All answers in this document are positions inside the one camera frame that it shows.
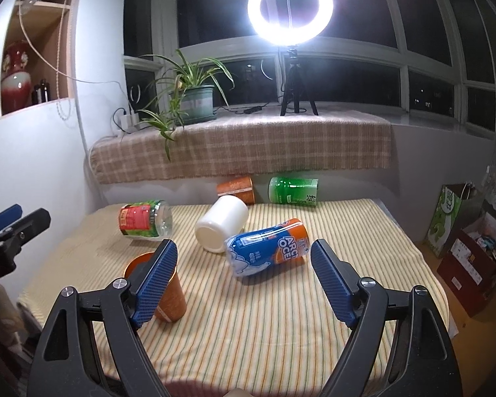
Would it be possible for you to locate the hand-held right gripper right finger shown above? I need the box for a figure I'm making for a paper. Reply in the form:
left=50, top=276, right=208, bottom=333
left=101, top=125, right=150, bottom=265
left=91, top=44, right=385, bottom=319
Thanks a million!
left=310, top=238, right=466, bottom=397

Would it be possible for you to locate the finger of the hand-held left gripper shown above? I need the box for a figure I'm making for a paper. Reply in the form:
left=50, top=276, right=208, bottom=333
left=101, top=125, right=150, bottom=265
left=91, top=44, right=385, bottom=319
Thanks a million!
left=0, top=204, right=24, bottom=234
left=0, top=208, right=51, bottom=257

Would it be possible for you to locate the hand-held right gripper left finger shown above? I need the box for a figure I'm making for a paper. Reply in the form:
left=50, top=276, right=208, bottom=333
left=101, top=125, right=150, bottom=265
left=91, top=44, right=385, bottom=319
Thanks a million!
left=30, top=239, right=178, bottom=397

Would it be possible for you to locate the plain orange cup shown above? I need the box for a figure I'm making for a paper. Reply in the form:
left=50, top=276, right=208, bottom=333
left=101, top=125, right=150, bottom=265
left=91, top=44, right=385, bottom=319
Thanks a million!
left=123, top=251, right=187, bottom=322

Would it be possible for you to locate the white cup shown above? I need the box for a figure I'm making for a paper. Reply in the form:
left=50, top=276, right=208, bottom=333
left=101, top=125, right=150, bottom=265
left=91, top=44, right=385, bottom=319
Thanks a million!
left=194, top=195, right=249, bottom=254

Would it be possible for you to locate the orange patterned cup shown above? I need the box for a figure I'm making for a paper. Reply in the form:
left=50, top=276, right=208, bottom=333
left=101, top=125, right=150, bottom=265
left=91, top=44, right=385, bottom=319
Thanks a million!
left=217, top=176, right=256, bottom=204

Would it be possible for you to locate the clear jar red green label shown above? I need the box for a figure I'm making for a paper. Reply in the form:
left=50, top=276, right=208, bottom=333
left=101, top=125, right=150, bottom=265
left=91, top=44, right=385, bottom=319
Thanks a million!
left=119, top=199, right=173, bottom=241

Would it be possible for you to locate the striped yellow table cloth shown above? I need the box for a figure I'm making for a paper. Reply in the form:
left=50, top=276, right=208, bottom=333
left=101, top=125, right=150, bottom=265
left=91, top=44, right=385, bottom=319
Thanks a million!
left=17, top=198, right=451, bottom=393

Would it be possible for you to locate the dark red cloth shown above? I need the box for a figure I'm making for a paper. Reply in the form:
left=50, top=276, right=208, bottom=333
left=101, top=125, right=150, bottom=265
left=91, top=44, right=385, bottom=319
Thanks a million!
left=165, top=378, right=331, bottom=397

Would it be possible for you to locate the green paper bag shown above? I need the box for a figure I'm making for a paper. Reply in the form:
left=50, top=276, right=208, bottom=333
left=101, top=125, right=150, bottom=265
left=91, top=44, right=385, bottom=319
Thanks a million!
left=425, top=183, right=478, bottom=257

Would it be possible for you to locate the red ceramic vase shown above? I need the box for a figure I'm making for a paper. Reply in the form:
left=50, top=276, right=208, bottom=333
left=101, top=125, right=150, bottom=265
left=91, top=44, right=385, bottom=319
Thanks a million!
left=1, top=40, right=31, bottom=114

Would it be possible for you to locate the dark red cardboard box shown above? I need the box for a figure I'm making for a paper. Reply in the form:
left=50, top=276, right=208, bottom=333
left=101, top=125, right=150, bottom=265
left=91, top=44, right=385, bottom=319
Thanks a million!
left=437, top=211, right=496, bottom=318

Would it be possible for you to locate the white power strip with chargers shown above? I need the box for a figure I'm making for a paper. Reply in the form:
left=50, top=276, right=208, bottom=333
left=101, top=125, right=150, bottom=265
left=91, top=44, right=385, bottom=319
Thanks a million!
left=113, top=108, right=142, bottom=132

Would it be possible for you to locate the plaid blanket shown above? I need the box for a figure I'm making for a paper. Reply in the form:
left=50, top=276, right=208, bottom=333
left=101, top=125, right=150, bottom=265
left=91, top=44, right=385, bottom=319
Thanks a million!
left=89, top=111, right=393, bottom=185

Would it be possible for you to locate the potted spider plant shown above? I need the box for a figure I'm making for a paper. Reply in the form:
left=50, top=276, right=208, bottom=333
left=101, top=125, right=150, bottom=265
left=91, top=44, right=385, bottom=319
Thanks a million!
left=138, top=49, right=236, bottom=162

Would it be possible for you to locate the white lamp cable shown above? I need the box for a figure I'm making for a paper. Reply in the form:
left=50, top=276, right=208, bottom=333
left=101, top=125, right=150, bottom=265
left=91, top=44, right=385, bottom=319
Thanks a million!
left=19, top=2, right=122, bottom=88

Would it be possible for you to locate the wooden wall shelf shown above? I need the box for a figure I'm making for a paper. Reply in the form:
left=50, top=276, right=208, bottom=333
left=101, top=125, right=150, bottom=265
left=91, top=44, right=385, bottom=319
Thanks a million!
left=0, top=0, right=83, bottom=117

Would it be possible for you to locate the black ring light cable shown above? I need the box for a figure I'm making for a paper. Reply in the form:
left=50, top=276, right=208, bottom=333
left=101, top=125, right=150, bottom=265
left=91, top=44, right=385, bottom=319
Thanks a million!
left=219, top=101, right=282, bottom=115

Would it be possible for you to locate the white beaded cord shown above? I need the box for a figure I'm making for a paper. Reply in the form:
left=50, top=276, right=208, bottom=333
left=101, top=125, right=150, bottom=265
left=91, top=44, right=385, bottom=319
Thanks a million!
left=54, top=0, right=78, bottom=121

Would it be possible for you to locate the ring light on black tripod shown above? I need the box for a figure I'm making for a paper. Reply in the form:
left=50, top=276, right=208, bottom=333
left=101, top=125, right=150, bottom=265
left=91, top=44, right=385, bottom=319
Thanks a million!
left=247, top=0, right=335, bottom=117

